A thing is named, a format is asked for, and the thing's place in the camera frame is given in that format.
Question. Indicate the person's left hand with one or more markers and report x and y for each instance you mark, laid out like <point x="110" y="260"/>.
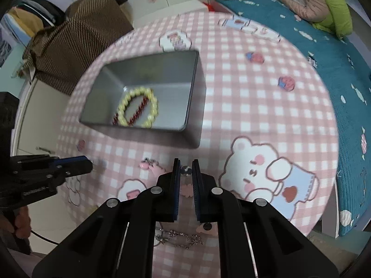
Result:
<point x="21" y="223"/>

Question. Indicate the white drawer cabinet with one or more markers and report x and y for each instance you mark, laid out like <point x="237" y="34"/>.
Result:
<point x="37" y="115"/>

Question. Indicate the white bed frame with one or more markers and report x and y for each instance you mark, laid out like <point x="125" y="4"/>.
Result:
<point x="329" y="217"/>

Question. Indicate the pink charm trinkets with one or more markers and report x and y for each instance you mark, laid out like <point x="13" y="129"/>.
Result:
<point x="176" y="237"/>

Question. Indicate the brown striped cloth cover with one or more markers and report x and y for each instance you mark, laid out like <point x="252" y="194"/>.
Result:
<point x="87" y="34"/>

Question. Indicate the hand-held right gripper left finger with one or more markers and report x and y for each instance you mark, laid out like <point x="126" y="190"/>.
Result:
<point x="176" y="185"/>

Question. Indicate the green padded jacket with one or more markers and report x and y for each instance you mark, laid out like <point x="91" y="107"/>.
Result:
<point x="339" y="8"/>

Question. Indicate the white foam board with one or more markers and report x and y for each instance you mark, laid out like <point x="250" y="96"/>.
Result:
<point x="174" y="14"/>

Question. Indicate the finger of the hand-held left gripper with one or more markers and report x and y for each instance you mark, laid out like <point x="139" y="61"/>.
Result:
<point x="81" y="168"/>
<point x="71" y="159"/>

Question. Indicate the bed with teal sheet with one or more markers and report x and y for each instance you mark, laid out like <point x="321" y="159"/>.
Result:
<point x="333" y="72"/>

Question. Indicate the pink charm with dark bead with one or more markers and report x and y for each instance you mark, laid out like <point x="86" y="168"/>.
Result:
<point x="207" y="228"/>

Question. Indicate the pile of folded clothes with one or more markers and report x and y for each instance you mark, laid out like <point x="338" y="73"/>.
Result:
<point x="29" y="17"/>

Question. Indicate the pink bow charm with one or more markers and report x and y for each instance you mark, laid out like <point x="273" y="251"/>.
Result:
<point x="150" y="165"/>

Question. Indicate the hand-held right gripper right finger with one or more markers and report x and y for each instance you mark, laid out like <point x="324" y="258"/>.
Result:
<point x="195" y="191"/>

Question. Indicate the round pink checkered table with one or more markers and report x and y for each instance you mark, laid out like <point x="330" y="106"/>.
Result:
<point x="260" y="107"/>

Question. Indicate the pink padded jacket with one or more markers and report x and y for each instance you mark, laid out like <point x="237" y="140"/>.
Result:
<point x="304" y="3"/>

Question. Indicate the silver metal tin box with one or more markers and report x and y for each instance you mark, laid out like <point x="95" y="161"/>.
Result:
<point x="174" y="107"/>

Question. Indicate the red box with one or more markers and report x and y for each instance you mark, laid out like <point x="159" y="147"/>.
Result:
<point x="210" y="5"/>

